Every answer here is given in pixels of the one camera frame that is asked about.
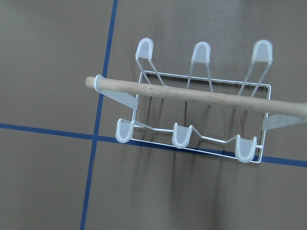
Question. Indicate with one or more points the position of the white wire cup rack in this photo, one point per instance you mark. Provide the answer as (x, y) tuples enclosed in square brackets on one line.
[(277, 114)]

